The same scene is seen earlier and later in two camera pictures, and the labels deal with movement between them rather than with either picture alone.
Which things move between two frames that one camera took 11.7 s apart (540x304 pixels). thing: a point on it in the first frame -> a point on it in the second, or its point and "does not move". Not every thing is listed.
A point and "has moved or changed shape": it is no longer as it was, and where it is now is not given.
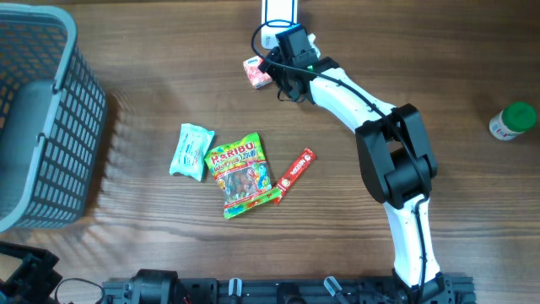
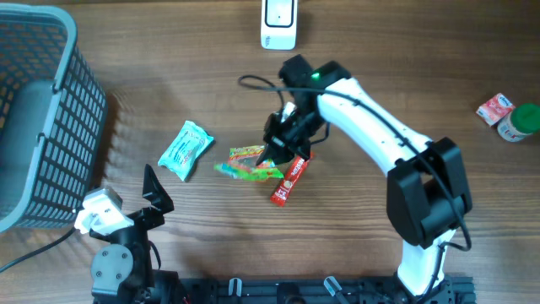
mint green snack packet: (191, 150) has moved or changed shape
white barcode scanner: (276, 16) does not move
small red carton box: (256, 77) -> (495, 109)
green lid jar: (514, 119) has moved or changed shape
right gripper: (270, 67) -> (285, 149)
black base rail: (366, 290) does not move
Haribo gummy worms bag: (241, 172) has moved or changed shape
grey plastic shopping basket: (52, 120) does not move
